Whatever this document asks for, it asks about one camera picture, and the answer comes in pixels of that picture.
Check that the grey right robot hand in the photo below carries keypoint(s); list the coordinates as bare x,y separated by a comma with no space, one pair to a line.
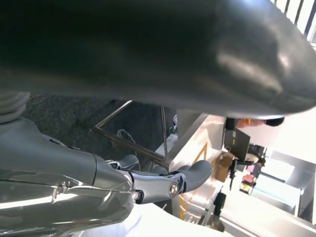
148,49

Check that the stainless steel workbench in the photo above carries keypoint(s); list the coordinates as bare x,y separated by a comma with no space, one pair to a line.
197,137

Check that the grey laptop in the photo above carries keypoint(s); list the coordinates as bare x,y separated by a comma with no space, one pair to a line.
238,144

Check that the brown cardboard box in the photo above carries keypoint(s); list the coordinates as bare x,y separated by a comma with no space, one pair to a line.
223,168

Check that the black window railing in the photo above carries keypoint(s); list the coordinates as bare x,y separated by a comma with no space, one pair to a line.
310,21

